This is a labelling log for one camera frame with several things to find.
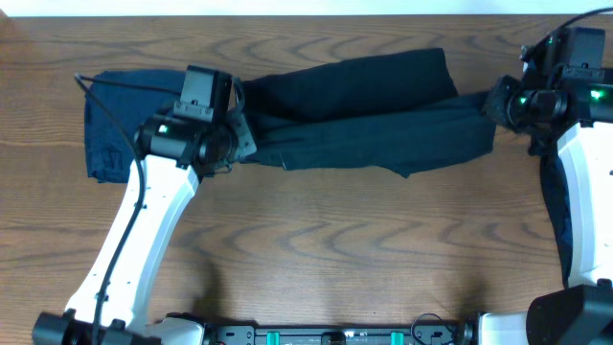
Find black shorts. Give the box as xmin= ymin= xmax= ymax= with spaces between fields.
xmin=244 ymin=48 xmax=496 ymax=177

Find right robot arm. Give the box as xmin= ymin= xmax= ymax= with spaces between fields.
xmin=463 ymin=25 xmax=612 ymax=344

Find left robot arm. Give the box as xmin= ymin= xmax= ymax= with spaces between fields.
xmin=32 ymin=65 xmax=257 ymax=345

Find dark clothes pile right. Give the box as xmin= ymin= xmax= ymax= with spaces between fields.
xmin=528 ymin=137 xmax=573 ymax=288

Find folded navy blue garment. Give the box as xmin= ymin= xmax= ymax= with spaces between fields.
xmin=83 ymin=69 xmax=193 ymax=185

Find left black camera cable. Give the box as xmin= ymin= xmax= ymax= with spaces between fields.
xmin=74 ymin=72 xmax=186 ymax=345

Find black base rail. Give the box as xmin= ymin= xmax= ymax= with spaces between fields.
xmin=162 ymin=313 xmax=528 ymax=345

